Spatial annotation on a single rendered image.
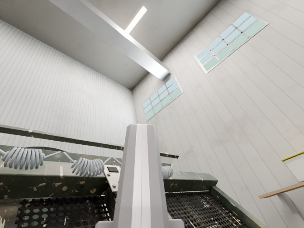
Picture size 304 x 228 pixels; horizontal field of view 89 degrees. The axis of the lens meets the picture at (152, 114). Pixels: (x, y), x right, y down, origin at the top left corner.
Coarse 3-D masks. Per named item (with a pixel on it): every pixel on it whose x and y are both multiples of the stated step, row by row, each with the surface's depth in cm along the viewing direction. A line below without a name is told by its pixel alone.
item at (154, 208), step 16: (144, 128) 9; (144, 144) 8; (144, 160) 7; (160, 160) 7; (144, 176) 6; (160, 176) 6; (144, 192) 6; (160, 192) 6; (144, 208) 5; (160, 208) 5; (144, 224) 5; (160, 224) 5; (176, 224) 6
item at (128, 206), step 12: (132, 132) 9; (132, 144) 8; (132, 156) 7; (132, 168) 7; (120, 180) 6; (132, 180) 6; (120, 192) 6; (132, 192) 6; (120, 204) 5; (132, 204) 5; (120, 216) 5; (132, 216) 5
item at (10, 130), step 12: (0, 132) 47; (12, 132) 48; (24, 132) 50; (36, 132) 52; (84, 144) 62; (96, 144) 64; (108, 144) 67; (24, 156) 46; (36, 156) 48; (48, 156) 53; (168, 156) 89; (36, 168) 49; (84, 168) 55; (120, 168) 70; (168, 168) 82
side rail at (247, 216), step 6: (216, 186) 129; (210, 192) 125; (216, 192) 122; (222, 192) 123; (222, 198) 117; (228, 198) 117; (228, 204) 113; (234, 204) 111; (234, 210) 109; (240, 210) 107; (246, 210) 110; (240, 216) 106; (246, 216) 103; (252, 216) 105; (246, 222) 102; (252, 222) 100; (258, 222) 101
